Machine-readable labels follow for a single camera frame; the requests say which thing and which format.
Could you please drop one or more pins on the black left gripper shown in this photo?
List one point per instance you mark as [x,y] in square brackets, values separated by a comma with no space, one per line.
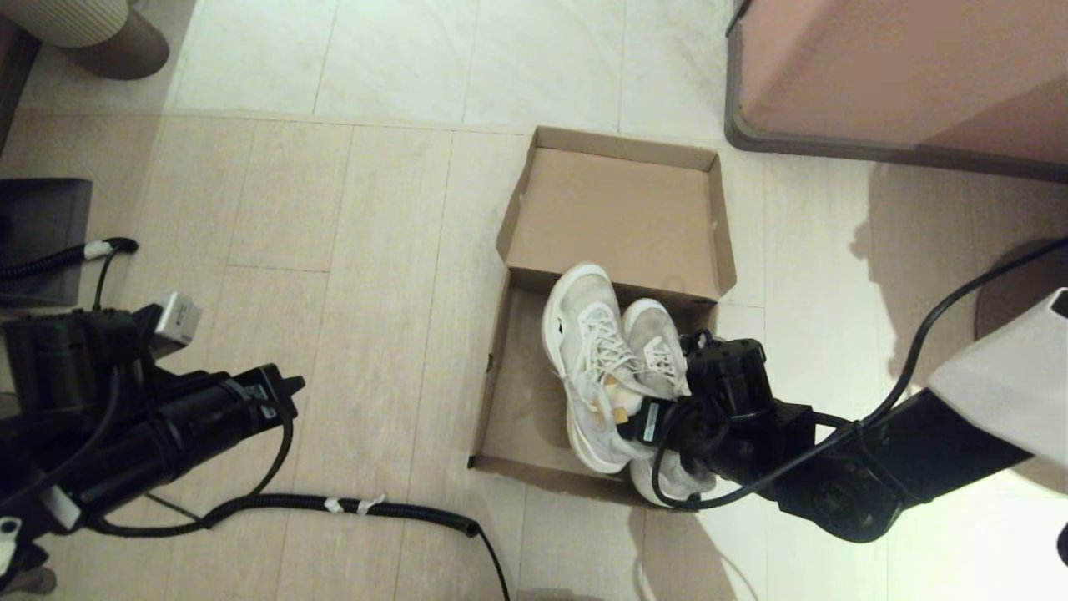
[175,434]

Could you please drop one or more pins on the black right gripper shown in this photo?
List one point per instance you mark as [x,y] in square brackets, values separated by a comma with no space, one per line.
[751,451]

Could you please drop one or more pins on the white lace-up sneaker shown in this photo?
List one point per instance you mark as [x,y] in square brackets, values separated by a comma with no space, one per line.
[576,309]
[651,321]

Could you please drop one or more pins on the brown cardboard shoe box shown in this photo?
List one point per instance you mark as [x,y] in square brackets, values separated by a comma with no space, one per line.
[617,209]

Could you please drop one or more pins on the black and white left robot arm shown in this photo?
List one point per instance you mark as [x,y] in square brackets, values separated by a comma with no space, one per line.
[58,359]

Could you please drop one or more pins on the dark grey block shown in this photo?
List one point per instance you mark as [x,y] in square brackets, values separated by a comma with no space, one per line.
[50,217]

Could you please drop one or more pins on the grey furniture foot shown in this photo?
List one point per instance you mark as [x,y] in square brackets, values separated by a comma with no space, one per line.
[42,582]

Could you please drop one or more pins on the dark brown furniture edge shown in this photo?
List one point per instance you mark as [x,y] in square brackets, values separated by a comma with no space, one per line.
[12,83]

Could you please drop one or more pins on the pink cabinet with grey base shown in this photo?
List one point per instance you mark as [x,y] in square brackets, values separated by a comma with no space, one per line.
[901,67]

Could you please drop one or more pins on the striped beige ottoman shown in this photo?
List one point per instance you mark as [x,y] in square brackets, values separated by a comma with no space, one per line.
[83,25]

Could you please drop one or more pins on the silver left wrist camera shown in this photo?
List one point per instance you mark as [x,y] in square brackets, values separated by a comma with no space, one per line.
[178,317]

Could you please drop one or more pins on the round brown pedestal base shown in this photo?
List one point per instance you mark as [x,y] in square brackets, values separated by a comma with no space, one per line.
[1022,300]

